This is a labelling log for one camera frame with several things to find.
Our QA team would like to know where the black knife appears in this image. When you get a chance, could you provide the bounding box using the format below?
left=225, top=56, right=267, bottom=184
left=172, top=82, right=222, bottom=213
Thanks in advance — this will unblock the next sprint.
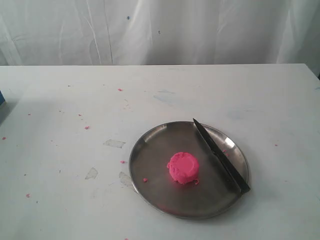
left=193, top=119, right=251, bottom=194

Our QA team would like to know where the pink dough lump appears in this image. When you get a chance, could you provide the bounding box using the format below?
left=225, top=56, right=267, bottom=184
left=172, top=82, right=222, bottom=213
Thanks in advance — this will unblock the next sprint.
left=167, top=152, right=199, bottom=185

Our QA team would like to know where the round steel plate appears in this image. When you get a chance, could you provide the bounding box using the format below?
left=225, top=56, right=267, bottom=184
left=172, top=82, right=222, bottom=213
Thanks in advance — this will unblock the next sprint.
left=129, top=121, right=242, bottom=219

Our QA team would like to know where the white backdrop curtain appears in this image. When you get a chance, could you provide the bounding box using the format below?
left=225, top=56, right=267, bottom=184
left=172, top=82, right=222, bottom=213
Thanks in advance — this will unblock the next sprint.
left=0, top=0, right=320, bottom=72

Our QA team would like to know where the blue box at table edge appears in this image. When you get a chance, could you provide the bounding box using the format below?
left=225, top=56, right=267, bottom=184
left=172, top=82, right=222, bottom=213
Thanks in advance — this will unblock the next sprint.
left=0, top=91, right=6, bottom=106

